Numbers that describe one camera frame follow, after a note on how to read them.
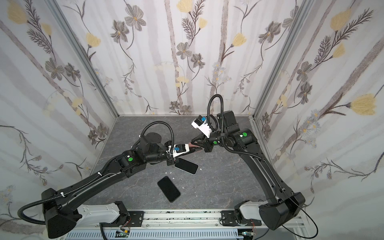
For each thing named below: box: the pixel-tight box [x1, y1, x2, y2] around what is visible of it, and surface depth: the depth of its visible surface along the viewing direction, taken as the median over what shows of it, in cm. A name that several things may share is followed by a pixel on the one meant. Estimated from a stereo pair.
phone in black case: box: [157, 176, 181, 203], surface depth 87 cm
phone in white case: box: [174, 157, 199, 175], surface depth 93 cm
